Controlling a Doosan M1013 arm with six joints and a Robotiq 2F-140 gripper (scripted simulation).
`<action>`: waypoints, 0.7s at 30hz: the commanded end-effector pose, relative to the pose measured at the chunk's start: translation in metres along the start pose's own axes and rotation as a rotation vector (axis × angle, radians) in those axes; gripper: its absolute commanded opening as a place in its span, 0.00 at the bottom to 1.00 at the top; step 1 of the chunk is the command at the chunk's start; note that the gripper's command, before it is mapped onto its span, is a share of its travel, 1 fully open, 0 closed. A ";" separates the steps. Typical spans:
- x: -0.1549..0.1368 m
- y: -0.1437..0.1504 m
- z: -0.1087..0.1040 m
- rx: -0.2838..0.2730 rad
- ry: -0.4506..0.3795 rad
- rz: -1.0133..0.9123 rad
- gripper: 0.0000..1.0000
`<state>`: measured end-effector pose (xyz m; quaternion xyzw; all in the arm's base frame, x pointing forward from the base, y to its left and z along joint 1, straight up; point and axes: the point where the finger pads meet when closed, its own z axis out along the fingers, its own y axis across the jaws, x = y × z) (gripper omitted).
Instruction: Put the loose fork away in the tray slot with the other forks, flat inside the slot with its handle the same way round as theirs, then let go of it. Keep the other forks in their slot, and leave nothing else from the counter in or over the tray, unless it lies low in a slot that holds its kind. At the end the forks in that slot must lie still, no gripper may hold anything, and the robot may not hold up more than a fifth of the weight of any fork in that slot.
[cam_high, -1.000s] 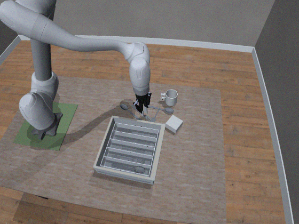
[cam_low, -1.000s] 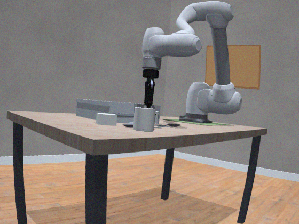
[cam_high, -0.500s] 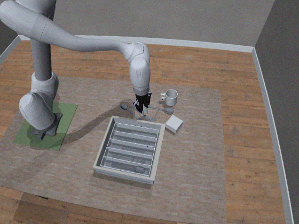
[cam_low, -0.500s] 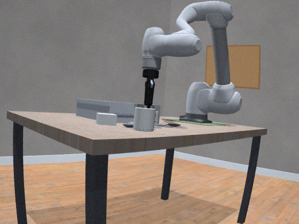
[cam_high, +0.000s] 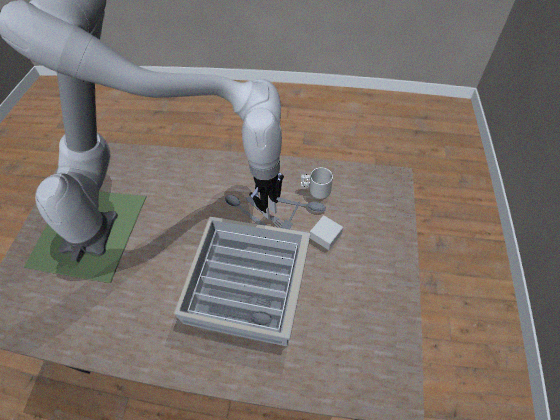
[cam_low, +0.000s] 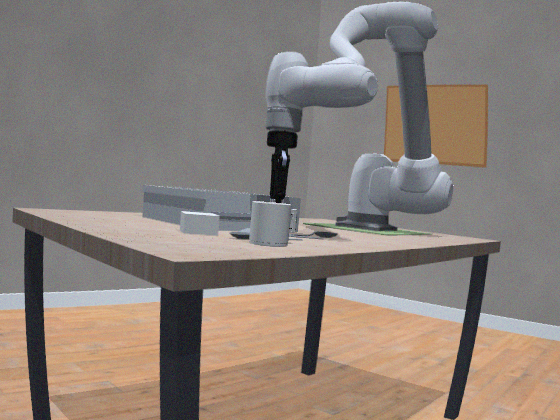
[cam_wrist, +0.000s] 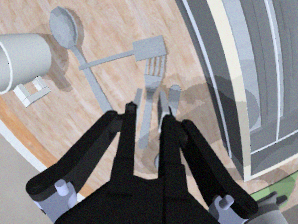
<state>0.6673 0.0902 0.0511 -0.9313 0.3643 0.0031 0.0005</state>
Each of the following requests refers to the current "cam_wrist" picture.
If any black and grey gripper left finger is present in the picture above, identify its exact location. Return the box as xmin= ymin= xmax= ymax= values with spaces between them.
xmin=25 ymin=88 xmax=143 ymax=224

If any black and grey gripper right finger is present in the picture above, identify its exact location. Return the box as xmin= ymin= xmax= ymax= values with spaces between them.
xmin=157 ymin=91 xmax=258 ymax=224

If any white mug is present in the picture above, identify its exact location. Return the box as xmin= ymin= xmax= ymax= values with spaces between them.
xmin=0 ymin=33 xmax=51 ymax=107

